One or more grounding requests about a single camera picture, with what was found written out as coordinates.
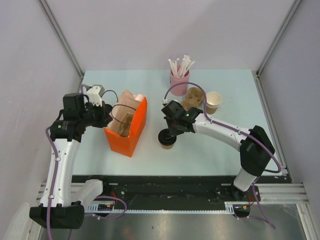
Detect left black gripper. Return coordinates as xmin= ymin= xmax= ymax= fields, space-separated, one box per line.
xmin=79 ymin=99 xmax=113 ymax=128

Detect black plastic cup lid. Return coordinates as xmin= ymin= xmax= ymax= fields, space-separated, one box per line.
xmin=158 ymin=128 xmax=177 ymax=145

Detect brown paper coffee cup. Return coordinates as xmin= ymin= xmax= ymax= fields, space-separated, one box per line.
xmin=161 ymin=144 xmax=174 ymax=150

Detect orange paper bag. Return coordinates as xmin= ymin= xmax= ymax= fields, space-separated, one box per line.
xmin=104 ymin=89 xmax=148 ymax=157

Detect brown pulp cup carrier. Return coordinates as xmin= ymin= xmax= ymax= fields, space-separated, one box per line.
xmin=119 ymin=113 xmax=134 ymax=138
xmin=180 ymin=87 xmax=204 ymax=111

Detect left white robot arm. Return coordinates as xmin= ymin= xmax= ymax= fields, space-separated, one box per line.
xmin=29 ymin=92 xmax=112 ymax=230

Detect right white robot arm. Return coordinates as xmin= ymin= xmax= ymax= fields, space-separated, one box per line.
xmin=158 ymin=100 xmax=275 ymax=201

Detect pink straw holder cup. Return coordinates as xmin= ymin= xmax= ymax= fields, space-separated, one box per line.
xmin=170 ymin=70 xmax=190 ymax=97

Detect stack of brown paper cups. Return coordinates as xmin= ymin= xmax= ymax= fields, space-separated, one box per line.
xmin=206 ymin=91 xmax=222 ymax=115

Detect white wrapped straws bundle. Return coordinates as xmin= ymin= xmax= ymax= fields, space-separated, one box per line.
xmin=167 ymin=55 xmax=196 ymax=78

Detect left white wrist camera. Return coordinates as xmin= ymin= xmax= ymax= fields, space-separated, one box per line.
xmin=86 ymin=84 xmax=105 ymax=107

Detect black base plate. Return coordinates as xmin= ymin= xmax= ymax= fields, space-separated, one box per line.
xmin=72 ymin=174 xmax=292 ymax=203

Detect white cable duct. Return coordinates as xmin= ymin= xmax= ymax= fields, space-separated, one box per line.
xmin=84 ymin=200 xmax=234 ymax=214

